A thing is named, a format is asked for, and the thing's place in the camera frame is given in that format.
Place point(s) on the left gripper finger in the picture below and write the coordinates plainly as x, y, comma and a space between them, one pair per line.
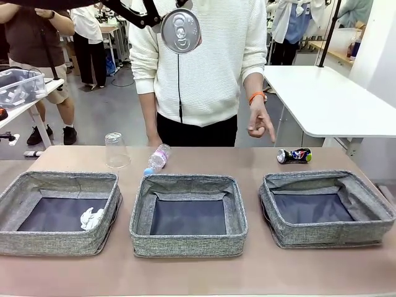
136, 17
180, 3

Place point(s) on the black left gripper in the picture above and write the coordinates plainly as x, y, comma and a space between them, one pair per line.
31, 2

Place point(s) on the crushed red can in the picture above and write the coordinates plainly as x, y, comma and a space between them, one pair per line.
181, 31

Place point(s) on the clear plastic cup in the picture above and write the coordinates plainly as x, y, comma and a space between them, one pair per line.
116, 154

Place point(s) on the plastic bottle pink label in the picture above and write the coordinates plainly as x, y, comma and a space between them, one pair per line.
157, 159

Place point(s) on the crushed black blue can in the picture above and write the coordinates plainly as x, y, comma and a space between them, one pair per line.
295, 155

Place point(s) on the white tissue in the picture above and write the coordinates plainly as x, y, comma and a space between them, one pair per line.
89, 219

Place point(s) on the person's left forearm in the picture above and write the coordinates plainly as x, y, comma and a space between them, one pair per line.
252, 83

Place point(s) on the person's right forearm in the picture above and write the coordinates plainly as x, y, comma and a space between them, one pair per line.
148, 117

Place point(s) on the person's right hand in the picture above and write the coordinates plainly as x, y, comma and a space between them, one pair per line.
154, 140

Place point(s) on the person's left hand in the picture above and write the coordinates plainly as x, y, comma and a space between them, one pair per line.
258, 117

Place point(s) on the person in brown shirt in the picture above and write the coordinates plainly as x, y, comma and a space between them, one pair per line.
31, 37

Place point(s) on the person white shirt black trousers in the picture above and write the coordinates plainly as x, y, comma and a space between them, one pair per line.
89, 31

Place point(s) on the black tripod pole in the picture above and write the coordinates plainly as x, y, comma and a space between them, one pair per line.
53, 69

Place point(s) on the person in white sweater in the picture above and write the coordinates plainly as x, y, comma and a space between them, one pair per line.
210, 77

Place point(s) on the small white table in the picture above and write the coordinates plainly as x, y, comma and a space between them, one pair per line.
51, 84

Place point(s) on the clear plastic storage bin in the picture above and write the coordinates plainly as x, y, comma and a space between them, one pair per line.
18, 89

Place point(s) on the red black tool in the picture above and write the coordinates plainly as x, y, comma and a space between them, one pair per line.
3, 114

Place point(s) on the person blue shirt white jacket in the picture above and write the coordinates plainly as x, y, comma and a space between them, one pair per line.
294, 28

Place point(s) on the orange wristband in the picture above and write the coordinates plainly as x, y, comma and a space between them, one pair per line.
256, 97

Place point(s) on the black clamp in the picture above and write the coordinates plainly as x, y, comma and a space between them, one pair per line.
9, 139

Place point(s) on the black stand pole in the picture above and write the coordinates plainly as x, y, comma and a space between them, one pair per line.
328, 37

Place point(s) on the translucent plastic container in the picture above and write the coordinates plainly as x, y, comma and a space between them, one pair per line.
343, 40

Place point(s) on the wooden table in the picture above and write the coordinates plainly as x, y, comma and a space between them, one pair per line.
340, 57

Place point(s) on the large white table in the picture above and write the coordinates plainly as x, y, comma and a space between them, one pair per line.
325, 99

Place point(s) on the person in green top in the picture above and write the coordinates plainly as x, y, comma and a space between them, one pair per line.
355, 9

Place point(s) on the bottle with red liquid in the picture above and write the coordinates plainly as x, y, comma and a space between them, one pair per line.
353, 49

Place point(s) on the grey fabric basket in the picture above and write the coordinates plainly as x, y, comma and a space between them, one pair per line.
185, 244
62, 244
325, 235

